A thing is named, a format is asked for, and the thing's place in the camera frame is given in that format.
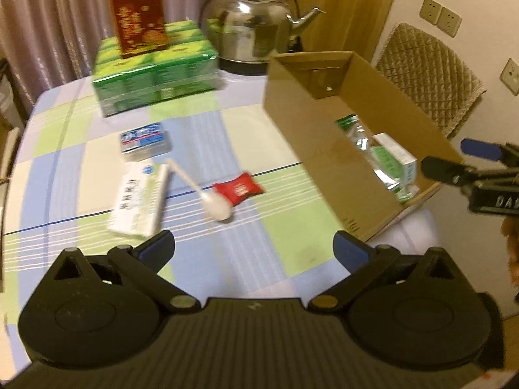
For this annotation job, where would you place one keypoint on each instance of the green tissue multipack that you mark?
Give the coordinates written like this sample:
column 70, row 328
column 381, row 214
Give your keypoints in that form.
column 154, row 77

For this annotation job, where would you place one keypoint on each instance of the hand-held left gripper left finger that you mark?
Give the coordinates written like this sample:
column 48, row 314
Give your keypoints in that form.
column 156, row 248

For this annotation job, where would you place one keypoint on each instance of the wooden door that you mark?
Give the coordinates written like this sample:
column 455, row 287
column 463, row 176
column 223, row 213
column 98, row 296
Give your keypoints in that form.
column 344, row 4

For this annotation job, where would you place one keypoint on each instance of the silver foil bag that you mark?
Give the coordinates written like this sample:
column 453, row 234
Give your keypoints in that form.
column 363, row 146

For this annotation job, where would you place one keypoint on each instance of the red snack packet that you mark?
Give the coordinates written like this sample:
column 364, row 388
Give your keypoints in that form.
column 239, row 188

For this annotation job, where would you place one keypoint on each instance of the blue and white small box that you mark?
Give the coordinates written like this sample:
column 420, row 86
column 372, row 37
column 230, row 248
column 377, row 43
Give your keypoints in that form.
column 144, row 140

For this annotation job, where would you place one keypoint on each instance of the stainless steel kettle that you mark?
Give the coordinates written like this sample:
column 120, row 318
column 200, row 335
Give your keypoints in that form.
column 247, row 24

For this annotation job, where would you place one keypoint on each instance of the chair with quilted cover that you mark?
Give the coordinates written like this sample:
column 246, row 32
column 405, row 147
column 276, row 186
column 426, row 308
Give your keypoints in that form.
column 429, row 73

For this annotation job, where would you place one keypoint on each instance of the red gift box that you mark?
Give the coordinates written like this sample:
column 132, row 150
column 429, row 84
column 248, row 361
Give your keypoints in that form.
column 140, row 16

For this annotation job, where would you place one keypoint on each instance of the beige wall socket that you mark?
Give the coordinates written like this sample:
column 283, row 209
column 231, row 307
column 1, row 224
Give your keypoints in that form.
column 511, row 75
column 450, row 21
column 429, row 10

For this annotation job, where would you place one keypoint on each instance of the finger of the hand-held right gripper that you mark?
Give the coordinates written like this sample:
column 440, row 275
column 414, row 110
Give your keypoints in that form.
column 442, row 169
column 480, row 148

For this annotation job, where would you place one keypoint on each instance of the pink curtain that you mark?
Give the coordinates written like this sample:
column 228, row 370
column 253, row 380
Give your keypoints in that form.
column 52, row 20

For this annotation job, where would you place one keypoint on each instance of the white plastic spoon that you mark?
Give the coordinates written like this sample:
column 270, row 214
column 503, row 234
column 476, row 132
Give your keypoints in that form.
column 217, row 208

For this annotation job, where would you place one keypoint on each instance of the brown cardboard box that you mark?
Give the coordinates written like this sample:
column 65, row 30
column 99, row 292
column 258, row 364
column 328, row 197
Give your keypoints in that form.
column 324, row 158

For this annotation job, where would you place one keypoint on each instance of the person's right hand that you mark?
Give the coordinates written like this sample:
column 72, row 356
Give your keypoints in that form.
column 514, row 247

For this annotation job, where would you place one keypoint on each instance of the white and green medicine box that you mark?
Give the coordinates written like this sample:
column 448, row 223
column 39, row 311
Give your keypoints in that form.
column 138, row 202

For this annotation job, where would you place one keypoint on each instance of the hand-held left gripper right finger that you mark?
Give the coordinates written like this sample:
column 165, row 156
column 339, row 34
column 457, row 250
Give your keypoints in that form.
column 352, row 248

